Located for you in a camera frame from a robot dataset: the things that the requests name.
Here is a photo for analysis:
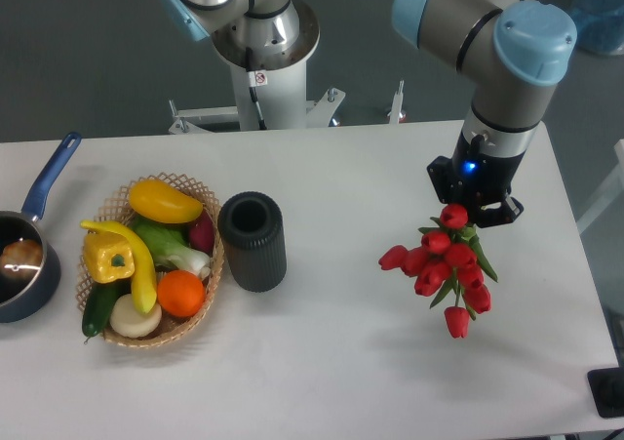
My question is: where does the brown bread in pan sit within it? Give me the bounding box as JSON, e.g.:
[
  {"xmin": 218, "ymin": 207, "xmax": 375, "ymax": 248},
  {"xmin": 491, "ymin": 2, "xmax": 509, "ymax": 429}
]
[{"xmin": 1, "ymin": 239, "xmax": 43, "ymax": 280}]

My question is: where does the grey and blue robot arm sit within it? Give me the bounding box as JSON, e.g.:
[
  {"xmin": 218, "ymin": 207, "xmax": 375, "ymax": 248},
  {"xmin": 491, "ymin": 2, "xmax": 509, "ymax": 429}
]
[{"xmin": 161, "ymin": 0, "xmax": 577, "ymax": 228}]

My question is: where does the woven wicker basket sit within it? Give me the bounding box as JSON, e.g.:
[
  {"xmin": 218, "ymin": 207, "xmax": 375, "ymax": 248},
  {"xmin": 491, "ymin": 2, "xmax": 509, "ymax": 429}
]
[{"xmin": 95, "ymin": 173, "xmax": 224, "ymax": 348}]

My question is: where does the blue saucepan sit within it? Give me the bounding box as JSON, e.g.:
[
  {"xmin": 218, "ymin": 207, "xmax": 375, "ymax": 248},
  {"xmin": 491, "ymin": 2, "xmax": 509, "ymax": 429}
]
[{"xmin": 1, "ymin": 132, "xmax": 82, "ymax": 323}]

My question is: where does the dark grey ribbed vase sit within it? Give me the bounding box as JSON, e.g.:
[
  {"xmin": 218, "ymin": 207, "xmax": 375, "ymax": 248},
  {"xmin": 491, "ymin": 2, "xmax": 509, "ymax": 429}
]
[{"xmin": 217, "ymin": 191, "xmax": 287, "ymax": 293}]

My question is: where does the black cable on pedestal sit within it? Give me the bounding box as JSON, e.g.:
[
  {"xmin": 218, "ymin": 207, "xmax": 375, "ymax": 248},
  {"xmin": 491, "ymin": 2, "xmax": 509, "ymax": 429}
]
[{"xmin": 245, "ymin": 47, "xmax": 268, "ymax": 131}]

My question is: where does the white round onion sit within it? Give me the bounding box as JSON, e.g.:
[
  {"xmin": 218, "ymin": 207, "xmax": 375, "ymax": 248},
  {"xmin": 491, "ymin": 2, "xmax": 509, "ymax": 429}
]
[{"xmin": 109, "ymin": 294, "xmax": 162, "ymax": 339}]

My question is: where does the blue plastic bag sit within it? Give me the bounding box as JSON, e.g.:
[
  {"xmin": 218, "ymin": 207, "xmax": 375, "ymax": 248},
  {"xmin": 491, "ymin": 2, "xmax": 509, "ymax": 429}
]
[{"xmin": 569, "ymin": 0, "xmax": 623, "ymax": 56}]

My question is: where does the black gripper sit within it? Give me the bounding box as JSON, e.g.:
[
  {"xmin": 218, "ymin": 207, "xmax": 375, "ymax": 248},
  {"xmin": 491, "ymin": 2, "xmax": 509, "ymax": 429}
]
[{"xmin": 427, "ymin": 135, "xmax": 524, "ymax": 227}]

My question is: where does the orange fruit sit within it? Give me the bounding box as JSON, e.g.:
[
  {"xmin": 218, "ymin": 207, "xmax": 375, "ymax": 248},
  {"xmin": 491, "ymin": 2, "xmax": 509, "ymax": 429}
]
[{"xmin": 157, "ymin": 269, "xmax": 206, "ymax": 318}]

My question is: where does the white furniture frame right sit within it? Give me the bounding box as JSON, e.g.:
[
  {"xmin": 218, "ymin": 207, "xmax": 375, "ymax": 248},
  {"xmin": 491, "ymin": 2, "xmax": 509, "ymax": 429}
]
[{"xmin": 576, "ymin": 140, "xmax": 623, "ymax": 235}]

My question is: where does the green cucumber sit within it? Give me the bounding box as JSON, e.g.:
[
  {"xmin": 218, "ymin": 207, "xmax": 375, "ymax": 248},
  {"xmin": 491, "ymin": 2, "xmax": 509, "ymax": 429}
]
[{"xmin": 82, "ymin": 280, "xmax": 130, "ymax": 339}]

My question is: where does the green bok choy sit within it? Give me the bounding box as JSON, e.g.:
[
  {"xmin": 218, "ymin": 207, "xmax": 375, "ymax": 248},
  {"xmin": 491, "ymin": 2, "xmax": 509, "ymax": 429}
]
[{"xmin": 131, "ymin": 216, "xmax": 212, "ymax": 280}]

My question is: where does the yellow mango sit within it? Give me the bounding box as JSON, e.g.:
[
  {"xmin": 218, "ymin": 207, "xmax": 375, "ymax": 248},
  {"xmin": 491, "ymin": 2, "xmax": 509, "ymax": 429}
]
[{"xmin": 128, "ymin": 179, "xmax": 203, "ymax": 224}]

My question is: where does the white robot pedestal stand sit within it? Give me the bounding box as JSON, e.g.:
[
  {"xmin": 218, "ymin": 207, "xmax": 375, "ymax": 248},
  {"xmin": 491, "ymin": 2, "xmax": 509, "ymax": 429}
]
[{"xmin": 168, "ymin": 0, "xmax": 410, "ymax": 136}]

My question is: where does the red tulip bouquet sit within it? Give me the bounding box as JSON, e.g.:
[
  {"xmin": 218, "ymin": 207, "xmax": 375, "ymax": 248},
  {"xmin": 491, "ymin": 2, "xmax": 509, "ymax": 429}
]
[{"xmin": 378, "ymin": 204, "xmax": 497, "ymax": 339}]

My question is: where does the yellow bell pepper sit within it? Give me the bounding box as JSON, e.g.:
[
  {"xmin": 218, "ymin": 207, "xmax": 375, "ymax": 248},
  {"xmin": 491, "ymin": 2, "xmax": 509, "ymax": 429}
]
[{"xmin": 83, "ymin": 232, "xmax": 135, "ymax": 284}]

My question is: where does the dark red radish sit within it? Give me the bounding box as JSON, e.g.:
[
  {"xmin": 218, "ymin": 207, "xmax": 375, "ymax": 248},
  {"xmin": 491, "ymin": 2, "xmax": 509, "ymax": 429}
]
[{"xmin": 188, "ymin": 211, "xmax": 215, "ymax": 256}]

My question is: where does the yellow banana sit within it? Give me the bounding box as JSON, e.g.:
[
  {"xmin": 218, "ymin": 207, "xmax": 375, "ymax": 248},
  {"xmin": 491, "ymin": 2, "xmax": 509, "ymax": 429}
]
[{"xmin": 80, "ymin": 220, "xmax": 157, "ymax": 314}]

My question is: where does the black device at table edge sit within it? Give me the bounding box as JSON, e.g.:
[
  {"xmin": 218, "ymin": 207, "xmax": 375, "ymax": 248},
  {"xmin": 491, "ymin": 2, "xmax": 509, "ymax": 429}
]
[{"xmin": 587, "ymin": 367, "xmax": 623, "ymax": 419}]

